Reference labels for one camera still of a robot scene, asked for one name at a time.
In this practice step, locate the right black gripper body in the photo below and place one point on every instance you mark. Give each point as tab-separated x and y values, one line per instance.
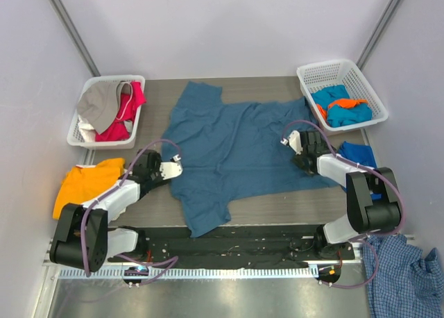
303	162

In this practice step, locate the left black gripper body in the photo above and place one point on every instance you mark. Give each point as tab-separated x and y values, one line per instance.
157	179

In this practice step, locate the dark teal blue t-shirt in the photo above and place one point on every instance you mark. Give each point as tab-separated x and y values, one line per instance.
232	151

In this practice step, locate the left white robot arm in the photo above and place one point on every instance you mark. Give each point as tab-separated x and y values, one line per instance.
82	238

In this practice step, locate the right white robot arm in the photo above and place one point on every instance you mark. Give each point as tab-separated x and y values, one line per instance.
372	197

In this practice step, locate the turquoise shirt in basket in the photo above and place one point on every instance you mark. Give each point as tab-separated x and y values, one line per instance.
330	94

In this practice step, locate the bright blue folded shirt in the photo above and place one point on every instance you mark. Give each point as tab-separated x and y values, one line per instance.
358	153

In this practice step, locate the orange shirt in basket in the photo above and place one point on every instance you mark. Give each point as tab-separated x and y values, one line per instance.
344	112

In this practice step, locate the yellow orange folded shirt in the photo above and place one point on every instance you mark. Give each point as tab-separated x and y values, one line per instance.
72	189

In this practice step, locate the white shirt in basket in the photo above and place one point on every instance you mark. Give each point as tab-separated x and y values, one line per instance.
86	130

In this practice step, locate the pink shirt in basket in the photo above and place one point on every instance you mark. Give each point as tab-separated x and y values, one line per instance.
130	97

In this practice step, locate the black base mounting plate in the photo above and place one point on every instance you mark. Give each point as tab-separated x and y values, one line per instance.
237	247

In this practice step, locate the blue checkered cloth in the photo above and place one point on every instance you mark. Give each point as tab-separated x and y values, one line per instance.
408	283

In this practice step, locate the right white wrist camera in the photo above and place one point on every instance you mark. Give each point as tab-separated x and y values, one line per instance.
293	141

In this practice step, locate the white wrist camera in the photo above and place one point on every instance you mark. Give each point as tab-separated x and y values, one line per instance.
293	141
171	169

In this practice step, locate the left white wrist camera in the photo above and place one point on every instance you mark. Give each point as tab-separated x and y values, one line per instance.
171	169

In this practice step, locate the white slotted cable duct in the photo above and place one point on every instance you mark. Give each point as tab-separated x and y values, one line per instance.
133	273

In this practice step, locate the right corner metal post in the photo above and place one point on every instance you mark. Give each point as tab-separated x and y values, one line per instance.
381	26

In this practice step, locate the corner metal post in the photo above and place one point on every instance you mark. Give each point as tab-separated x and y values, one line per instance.
381	26
75	36

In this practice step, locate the left corner metal post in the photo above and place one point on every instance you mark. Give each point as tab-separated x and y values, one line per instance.
75	36

